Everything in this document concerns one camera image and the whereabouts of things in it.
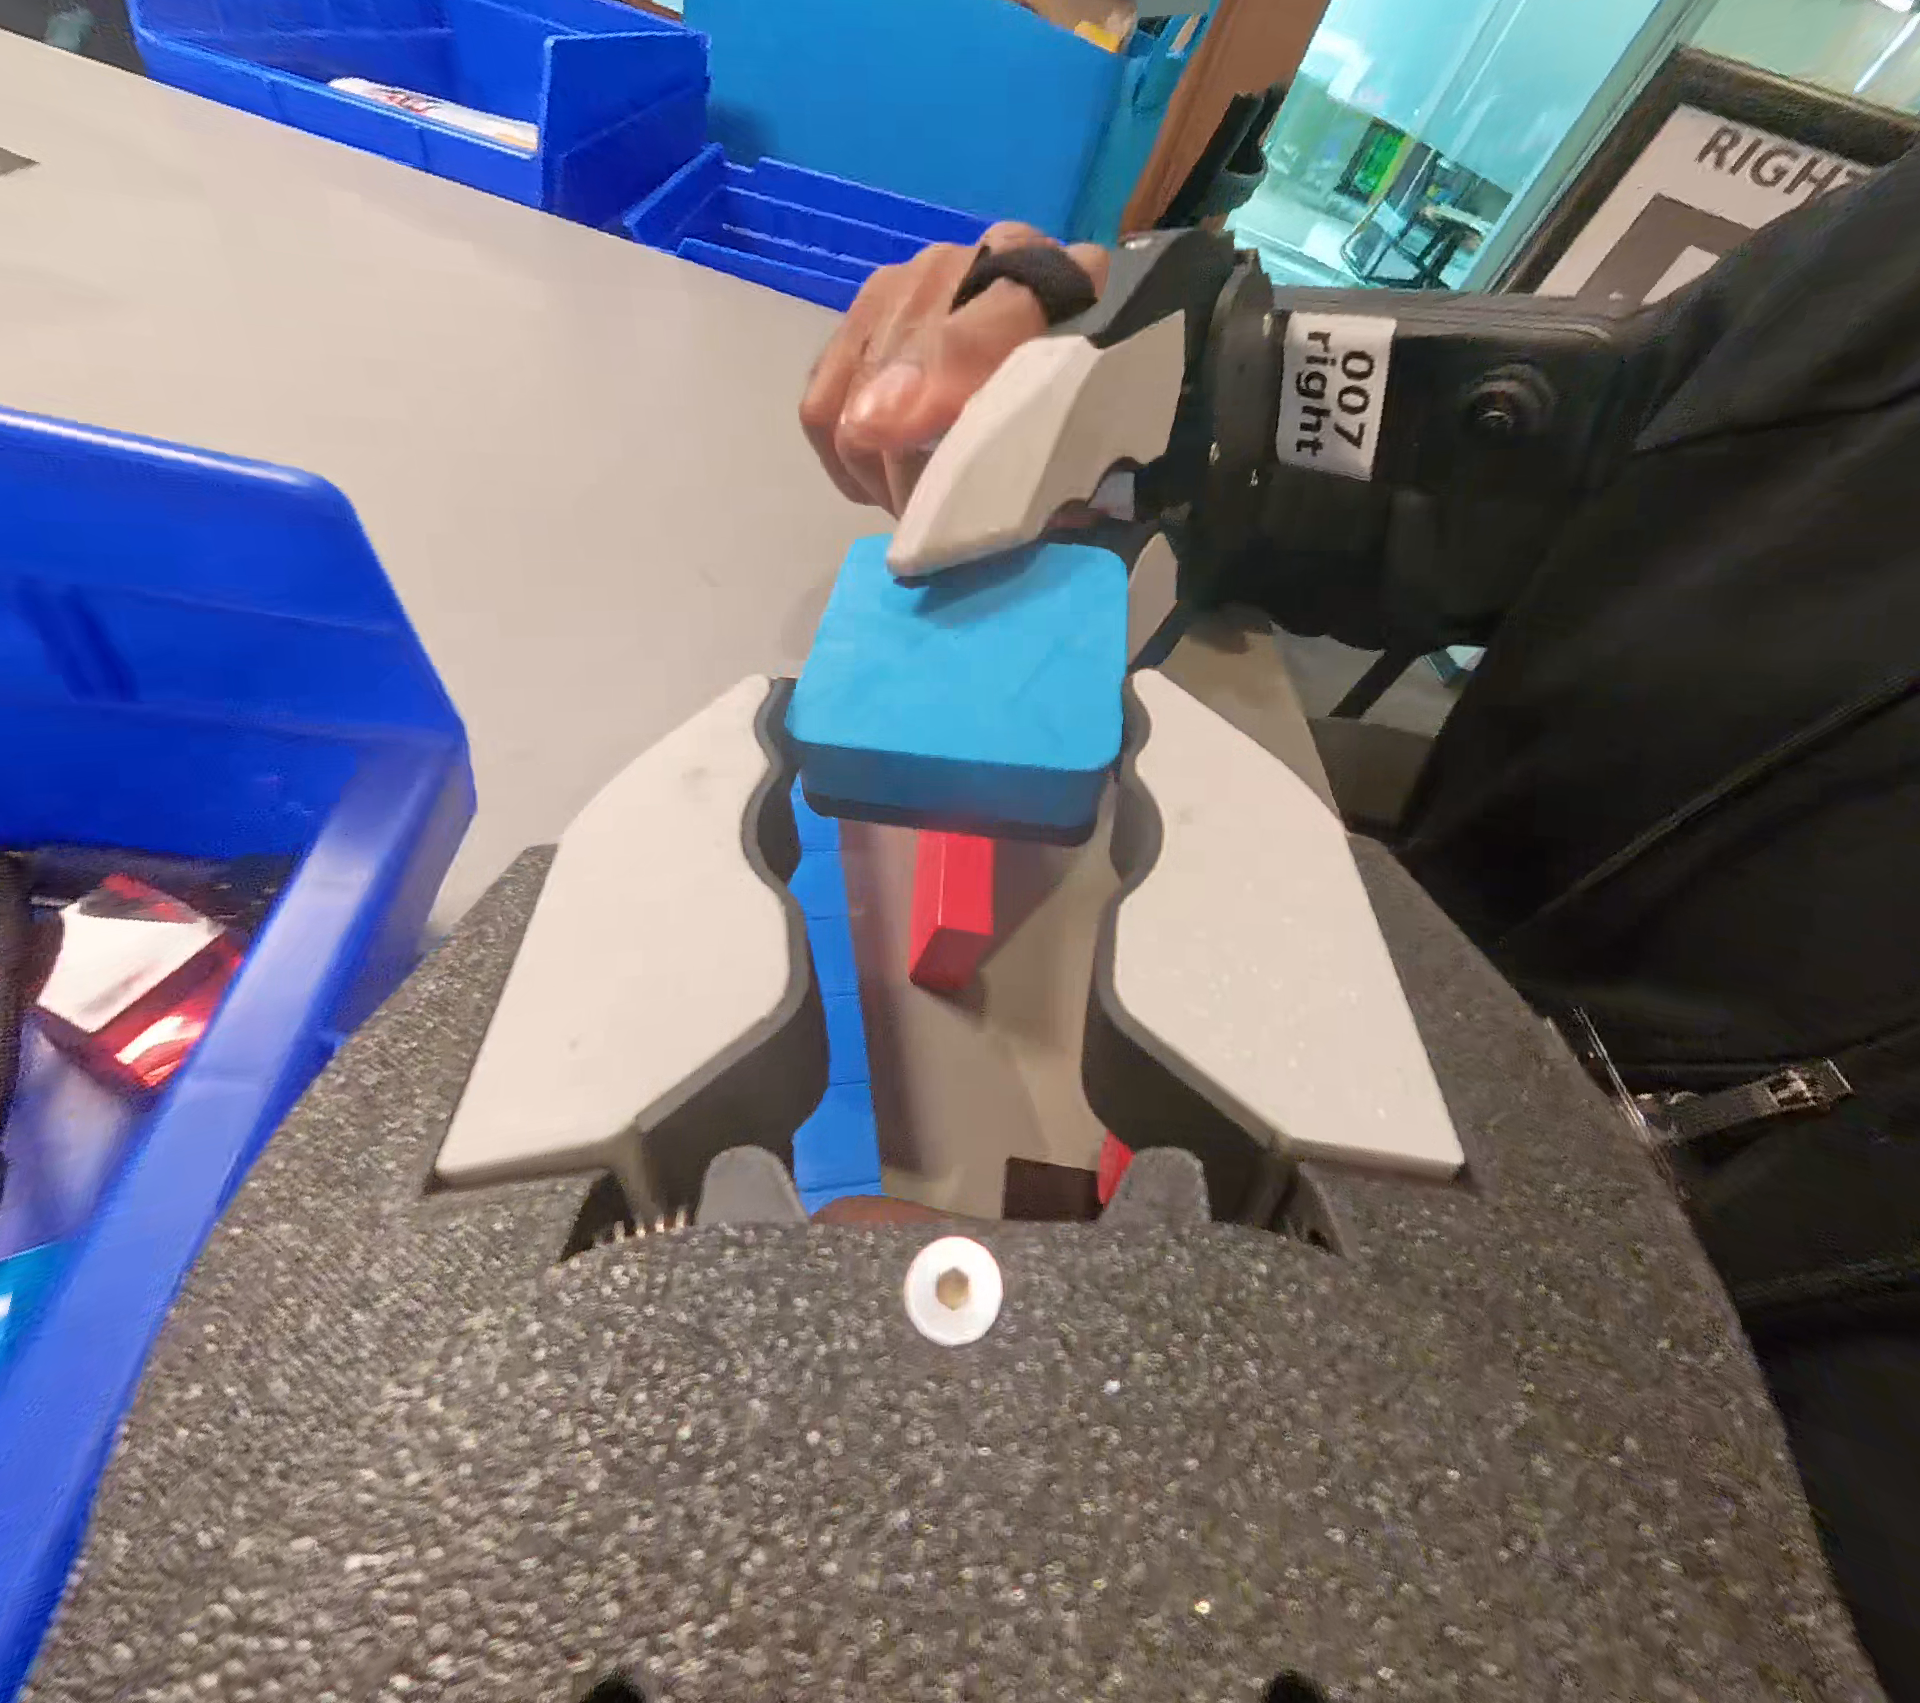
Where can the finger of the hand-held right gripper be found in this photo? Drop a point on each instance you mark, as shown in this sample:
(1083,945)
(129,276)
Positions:
(990,472)
(1155,600)

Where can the blue segmented bar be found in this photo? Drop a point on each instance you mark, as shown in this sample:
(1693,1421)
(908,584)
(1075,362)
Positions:
(832,1027)

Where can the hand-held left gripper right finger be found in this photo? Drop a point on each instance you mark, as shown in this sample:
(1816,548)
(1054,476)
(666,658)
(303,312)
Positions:
(1274,983)

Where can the blue pad with black base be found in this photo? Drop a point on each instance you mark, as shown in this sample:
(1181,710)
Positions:
(961,684)

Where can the person's right forearm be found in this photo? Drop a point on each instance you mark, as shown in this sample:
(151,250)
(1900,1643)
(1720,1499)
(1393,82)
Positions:
(1725,412)

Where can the low blue storage bin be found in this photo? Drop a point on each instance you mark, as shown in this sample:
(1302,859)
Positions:
(781,232)

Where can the red translucent case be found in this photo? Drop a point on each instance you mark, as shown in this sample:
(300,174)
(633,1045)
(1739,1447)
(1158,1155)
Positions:
(134,983)

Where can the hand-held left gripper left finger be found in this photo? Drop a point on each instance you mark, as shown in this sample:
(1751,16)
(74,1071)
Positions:
(630,983)

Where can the red two-stud brick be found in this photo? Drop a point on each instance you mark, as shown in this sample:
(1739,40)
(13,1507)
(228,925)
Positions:
(1113,1163)

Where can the black framed sign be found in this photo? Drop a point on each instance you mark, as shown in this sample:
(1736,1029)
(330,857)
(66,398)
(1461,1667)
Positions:
(1613,248)

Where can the large light blue tote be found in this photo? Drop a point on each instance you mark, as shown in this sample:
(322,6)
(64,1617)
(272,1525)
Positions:
(901,82)

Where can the blue divided storage bin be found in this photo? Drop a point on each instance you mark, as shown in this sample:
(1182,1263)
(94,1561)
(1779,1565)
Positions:
(300,8)

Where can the white red packet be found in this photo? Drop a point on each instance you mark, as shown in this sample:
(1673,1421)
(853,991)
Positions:
(434,112)

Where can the deep blue storage bin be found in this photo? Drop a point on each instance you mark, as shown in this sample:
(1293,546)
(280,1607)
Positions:
(224,624)

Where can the black rectangular mat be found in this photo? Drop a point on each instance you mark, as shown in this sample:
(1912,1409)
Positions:
(1042,1189)

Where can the red block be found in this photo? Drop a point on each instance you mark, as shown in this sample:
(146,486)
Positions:
(949,923)

